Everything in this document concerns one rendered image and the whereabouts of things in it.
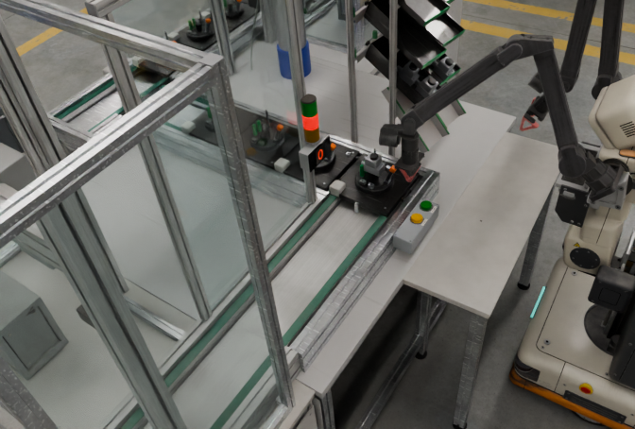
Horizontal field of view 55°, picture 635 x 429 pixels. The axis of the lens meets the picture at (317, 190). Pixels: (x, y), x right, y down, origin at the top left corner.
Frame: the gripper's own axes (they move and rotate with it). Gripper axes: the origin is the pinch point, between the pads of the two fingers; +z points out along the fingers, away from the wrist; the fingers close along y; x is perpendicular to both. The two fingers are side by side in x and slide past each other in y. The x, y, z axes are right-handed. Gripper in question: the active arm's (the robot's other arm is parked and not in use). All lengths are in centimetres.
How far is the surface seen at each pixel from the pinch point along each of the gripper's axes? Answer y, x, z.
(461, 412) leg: 23, 37, 91
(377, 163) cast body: 0.3, -12.2, -3.0
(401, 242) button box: 18.5, 6.5, 10.7
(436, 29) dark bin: -42, -11, -33
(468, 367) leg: 23, 36, 58
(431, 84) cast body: -26.7, -5.2, -21.4
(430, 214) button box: 3.9, 10.2, 8.9
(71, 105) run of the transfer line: 18, -160, 8
